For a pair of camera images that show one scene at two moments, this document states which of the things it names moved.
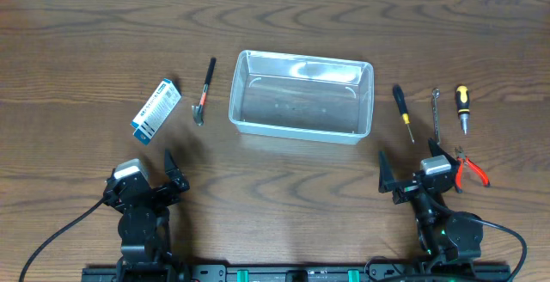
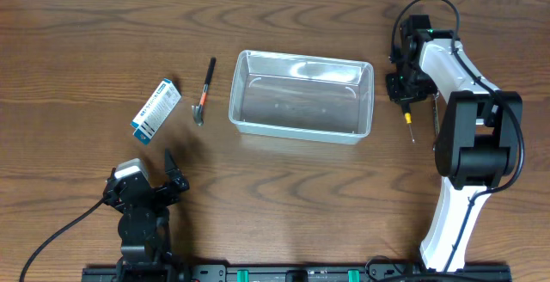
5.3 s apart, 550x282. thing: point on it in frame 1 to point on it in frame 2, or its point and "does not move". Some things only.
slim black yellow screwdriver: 401,101 does not move
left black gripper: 175,177 does not move
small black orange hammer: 198,109 does not move
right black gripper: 406,191 to 395,94
